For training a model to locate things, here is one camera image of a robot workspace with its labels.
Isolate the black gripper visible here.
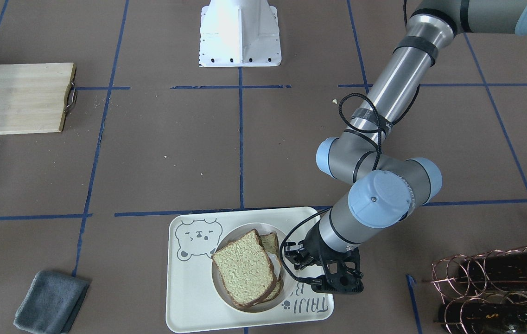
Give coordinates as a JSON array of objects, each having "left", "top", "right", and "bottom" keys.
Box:
[{"left": 284, "top": 227, "right": 364, "bottom": 294}]

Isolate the bread slice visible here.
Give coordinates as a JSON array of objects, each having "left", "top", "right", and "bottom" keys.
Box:
[
  {"left": 260, "top": 232, "right": 284, "bottom": 303},
  {"left": 212, "top": 229, "right": 278, "bottom": 309}
]

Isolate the white round plate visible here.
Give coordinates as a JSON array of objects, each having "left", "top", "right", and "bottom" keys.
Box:
[{"left": 212, "top": 223, "right": 290, "bottom": 314}]

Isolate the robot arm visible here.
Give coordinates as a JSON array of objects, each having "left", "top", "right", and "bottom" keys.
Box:
[{"left": 280, "top": 0, "right": 527, "bottom": 295}]

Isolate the cream bear serving tray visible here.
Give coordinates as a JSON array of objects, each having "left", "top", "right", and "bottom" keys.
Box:
[{"left": 165, "top": 207, "right": 335, "bottom": 333}]

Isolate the dark green wine bottle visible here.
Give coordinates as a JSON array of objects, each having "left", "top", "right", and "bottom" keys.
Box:
[{"left": 458, "top": 252, "right": 527, "bottom": 292}]

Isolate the grey folded cloth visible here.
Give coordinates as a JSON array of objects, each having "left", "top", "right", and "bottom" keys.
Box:
[{"left": 13, "top": 270, "right": 90, "bottom": 334}]

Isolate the wooden cutting board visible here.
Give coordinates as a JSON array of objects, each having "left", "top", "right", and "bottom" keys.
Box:
[{"left": 0, "top": 63, "right": 76, "bottom": 135}]

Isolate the copper wire bottle rack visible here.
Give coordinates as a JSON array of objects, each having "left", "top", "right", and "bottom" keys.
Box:
[{"left": 427, "top": 246, "right": 527, "bottom": 334}]

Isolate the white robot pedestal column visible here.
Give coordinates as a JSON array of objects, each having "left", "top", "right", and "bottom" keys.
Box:
[{"left": 198, "top": 0, "right": 282, "bottom": 68}]

